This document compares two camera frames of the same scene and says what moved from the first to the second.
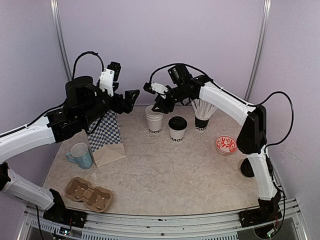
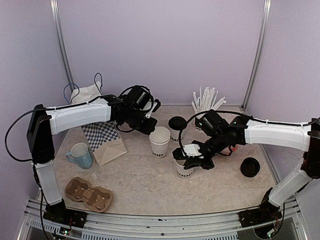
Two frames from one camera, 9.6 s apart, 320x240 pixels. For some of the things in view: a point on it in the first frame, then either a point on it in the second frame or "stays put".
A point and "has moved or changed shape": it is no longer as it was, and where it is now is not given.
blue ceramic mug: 80,155 stays put
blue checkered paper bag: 105,136 stays put
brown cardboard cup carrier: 96,199 stays put
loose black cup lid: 246,169 stays put
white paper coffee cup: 177,130 has moved or changed shape
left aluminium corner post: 62,38 stays put
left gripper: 128,105 → 149,127
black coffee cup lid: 177,123 stays put
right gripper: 166,107 → 195,162
